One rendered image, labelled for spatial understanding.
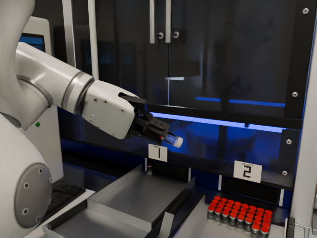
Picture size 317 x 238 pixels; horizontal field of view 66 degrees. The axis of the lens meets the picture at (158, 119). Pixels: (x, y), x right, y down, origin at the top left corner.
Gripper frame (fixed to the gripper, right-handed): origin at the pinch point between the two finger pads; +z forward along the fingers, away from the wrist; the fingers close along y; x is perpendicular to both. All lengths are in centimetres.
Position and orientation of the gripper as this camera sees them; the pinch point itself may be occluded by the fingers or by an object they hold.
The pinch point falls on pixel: (156, 131)
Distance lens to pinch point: 50.2
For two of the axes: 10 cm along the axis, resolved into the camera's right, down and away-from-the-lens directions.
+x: 2.8, -6.8, 6.7
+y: 3.5, -5.8, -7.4
